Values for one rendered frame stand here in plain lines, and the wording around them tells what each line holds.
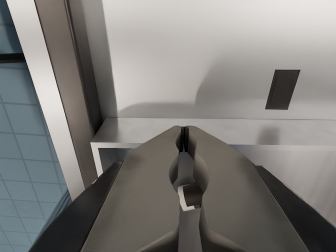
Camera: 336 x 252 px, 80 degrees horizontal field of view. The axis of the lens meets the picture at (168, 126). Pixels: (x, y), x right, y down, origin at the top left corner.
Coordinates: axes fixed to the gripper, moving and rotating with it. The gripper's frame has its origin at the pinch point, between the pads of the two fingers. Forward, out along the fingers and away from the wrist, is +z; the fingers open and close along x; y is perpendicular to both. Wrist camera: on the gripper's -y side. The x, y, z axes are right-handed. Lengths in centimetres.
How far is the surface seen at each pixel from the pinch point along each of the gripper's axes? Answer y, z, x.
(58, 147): 4.1, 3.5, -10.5
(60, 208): 42, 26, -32
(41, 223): 145, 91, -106
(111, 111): 0.6, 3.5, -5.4
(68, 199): 42, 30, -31
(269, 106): 0.0, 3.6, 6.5
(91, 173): 5.1, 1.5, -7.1
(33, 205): 123, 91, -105
